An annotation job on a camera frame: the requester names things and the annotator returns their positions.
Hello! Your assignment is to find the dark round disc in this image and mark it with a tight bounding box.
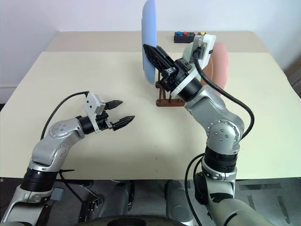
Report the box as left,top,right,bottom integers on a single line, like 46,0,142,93
86,213,188,226

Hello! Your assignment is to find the wooden dish rack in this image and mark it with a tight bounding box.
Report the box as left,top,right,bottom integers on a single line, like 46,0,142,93
155,70,186,107

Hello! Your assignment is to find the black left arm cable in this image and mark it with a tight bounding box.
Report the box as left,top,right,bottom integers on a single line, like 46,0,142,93
40,90,91,219

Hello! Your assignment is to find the red plate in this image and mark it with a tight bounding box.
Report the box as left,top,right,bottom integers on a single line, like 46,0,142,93
201,42,230,95

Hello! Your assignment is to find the blue plate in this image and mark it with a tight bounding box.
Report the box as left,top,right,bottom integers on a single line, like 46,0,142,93
141,0,158,87

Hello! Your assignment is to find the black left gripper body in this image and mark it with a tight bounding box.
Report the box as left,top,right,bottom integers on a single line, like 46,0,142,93
95,112,114,131

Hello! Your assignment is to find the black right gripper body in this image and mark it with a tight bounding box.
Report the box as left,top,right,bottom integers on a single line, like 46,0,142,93
155,58,195,92

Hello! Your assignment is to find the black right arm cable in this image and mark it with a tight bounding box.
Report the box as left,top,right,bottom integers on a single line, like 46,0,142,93
184,47,256,226

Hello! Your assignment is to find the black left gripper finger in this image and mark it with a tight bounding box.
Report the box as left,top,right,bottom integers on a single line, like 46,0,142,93
105,100,123,111
110,115,135,131

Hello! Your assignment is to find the dark rounded grey shape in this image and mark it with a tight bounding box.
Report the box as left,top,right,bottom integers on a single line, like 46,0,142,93
165,180,190,222
102,180,135,215

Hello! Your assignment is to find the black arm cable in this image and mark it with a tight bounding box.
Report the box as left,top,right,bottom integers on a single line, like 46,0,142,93
40,90,91,219
184,47,256,226

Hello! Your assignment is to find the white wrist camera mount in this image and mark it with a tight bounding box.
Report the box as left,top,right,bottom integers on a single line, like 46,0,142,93
84,92,106,132
169,34,216,97

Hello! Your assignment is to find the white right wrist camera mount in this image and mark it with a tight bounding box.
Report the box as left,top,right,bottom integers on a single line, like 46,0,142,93
169,34,216,97

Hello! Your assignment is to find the cream table sheet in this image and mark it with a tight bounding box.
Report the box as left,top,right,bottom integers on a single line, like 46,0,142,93
0,51,301,181

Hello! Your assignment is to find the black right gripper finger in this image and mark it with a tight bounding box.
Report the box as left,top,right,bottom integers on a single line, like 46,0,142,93
143,44,174,71
156,46,176,68

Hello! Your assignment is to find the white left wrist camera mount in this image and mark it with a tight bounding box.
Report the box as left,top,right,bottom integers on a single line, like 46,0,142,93
84,92,106,132

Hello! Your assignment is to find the dark grey furniture piece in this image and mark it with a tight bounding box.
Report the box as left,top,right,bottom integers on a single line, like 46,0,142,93
285,63,301,97

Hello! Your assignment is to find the black button box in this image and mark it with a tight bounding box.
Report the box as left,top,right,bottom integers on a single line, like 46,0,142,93
173,32,207,44

